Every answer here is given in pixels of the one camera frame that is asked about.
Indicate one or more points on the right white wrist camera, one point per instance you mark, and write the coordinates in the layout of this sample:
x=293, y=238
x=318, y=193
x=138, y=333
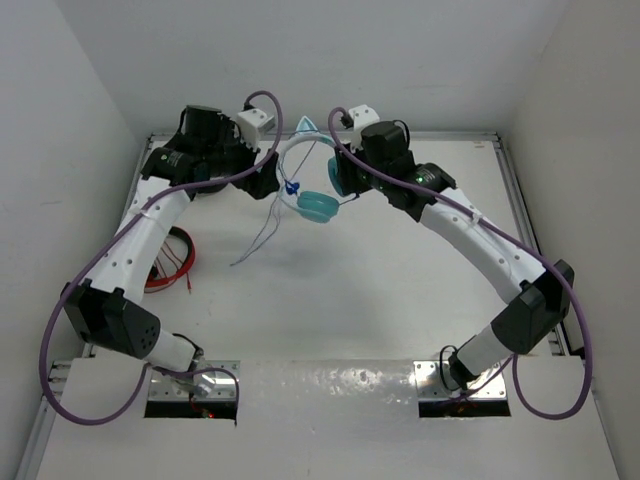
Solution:
x=356, y=120

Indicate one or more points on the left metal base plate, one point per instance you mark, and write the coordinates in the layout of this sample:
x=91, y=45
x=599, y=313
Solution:
x=218, y=383

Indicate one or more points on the teal cat-ear headphones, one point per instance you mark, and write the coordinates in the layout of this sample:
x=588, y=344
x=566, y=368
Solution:
x=311, y=205

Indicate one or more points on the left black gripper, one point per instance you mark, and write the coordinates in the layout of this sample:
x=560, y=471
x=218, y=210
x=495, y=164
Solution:
x=259, y=181

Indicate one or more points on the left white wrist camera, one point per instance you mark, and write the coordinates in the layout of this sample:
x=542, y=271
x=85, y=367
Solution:
x=253, y=125

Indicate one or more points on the red headphones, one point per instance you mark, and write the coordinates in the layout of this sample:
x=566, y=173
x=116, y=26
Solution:
x=168, y=267

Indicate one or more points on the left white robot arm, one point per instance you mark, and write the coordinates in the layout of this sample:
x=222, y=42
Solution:
x=104, y=307

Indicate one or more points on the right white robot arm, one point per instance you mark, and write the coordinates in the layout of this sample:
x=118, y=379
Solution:
x=535, y=301

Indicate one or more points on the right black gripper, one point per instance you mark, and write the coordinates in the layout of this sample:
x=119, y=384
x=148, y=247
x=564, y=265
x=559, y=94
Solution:
x=346, y=174

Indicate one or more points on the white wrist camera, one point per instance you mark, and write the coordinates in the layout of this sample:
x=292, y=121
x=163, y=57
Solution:
x=356, y=120
x=253, y=125

